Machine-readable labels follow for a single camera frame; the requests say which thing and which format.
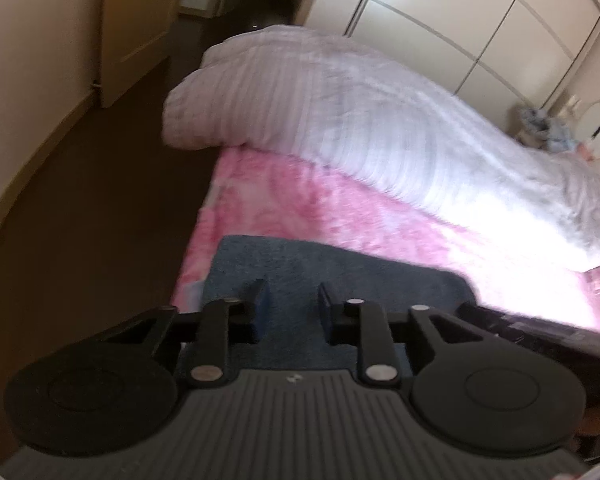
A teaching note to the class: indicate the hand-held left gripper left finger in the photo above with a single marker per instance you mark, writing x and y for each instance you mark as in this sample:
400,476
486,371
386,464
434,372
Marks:
260,305

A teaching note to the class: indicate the room door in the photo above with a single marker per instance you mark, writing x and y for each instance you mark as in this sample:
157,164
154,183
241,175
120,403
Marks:
135,25

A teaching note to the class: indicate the white wardrobe doors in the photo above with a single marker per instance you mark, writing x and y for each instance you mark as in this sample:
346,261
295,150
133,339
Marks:
430,10

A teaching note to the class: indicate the pink floral blanket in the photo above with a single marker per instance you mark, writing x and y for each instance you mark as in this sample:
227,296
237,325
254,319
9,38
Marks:
305,195

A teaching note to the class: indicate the blue denim jeans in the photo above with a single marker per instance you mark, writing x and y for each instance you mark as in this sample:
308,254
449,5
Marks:
330,265

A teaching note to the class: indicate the light blue cloth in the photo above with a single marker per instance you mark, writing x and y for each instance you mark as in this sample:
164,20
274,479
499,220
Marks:
555,132

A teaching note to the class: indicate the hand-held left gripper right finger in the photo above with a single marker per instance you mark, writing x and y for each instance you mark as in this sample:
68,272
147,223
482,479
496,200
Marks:
325,310

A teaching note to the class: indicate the striped pale duvet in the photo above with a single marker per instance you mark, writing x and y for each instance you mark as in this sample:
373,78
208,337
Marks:
355,110

